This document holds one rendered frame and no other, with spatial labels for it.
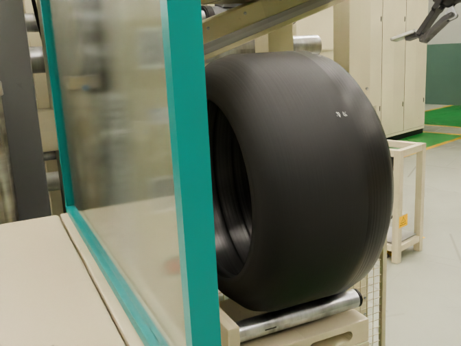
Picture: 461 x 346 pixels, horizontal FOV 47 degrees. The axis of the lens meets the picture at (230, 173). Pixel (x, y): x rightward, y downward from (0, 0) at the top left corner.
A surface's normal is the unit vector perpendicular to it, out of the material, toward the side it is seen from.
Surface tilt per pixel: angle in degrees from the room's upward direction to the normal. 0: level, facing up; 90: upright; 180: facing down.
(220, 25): 90
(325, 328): 0
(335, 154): 69
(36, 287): 0
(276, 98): 45
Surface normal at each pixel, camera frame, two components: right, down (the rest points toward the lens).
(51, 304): -0.05, -0.97
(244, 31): 0.43, 0.18
